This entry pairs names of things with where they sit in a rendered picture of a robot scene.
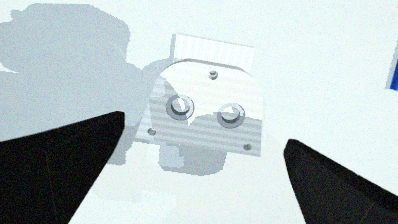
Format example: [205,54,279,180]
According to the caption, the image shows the blue flat rectangular plate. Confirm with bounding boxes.
[390,59,398,90]

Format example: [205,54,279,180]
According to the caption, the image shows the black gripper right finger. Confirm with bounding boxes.
[284,138,398,224]

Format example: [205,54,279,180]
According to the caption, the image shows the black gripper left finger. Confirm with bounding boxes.
[0,111,125,224]

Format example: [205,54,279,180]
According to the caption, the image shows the grey metal plate with two holes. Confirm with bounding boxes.
[135,58,263,157]

